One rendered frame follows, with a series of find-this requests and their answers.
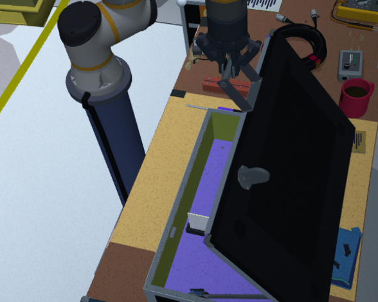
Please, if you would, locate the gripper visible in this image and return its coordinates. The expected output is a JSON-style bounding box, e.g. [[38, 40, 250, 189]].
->
[[195, 16, 263, 80]]

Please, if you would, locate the orange card rack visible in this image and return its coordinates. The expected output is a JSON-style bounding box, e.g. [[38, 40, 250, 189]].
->
[[202, 75, 251, 99]]

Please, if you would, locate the black rack unit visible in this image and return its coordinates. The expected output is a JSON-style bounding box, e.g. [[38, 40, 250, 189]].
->
[[180, 0, 210, 55]]

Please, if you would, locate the grey latch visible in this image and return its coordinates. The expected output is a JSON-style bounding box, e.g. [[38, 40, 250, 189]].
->
[[237, 164, 271, 191]]

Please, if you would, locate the black case lid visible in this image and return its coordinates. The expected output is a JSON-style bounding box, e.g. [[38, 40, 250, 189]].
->
[[204, 29, 356, 302]]

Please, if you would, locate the olive striped card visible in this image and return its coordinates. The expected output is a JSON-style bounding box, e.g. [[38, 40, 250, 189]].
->
[[352, 130, 367, 154]]

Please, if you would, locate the white blank card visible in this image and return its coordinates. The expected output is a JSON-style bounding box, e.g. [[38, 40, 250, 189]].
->
[[187, 212, 211, 234]]

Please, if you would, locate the white striped paper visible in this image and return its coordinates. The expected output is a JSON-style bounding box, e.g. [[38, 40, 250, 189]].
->
[[246, 0, 284, 13]]

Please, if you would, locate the small grey device box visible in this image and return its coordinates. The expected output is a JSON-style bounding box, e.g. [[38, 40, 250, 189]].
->
[[337, 49, 365, 81]]

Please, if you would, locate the tan cork mat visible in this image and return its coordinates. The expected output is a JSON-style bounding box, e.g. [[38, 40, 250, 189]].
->
[[109, 92, 378, 300]]

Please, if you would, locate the grey case with purple lining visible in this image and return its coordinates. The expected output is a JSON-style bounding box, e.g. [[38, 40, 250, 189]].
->
[[143, 107, 272, 302]]

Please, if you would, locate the red mug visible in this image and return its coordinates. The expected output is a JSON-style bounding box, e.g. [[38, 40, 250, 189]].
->
[[339, 77, 375, 120]]

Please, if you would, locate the yellow multimeter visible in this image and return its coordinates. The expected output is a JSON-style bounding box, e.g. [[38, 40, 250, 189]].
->
[[330, 0, 378, 33]]

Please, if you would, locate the yellow crate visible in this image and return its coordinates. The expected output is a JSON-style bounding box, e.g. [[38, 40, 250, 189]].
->
[[0, 0, 57, 28]]

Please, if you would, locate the blue folded cloth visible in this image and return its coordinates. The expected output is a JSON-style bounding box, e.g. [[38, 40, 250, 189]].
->
[[329, 226, 363, 290]]

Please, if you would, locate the black coiled cable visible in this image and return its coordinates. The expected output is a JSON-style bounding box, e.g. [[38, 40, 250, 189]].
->
[[274, 8, 329, 71]]

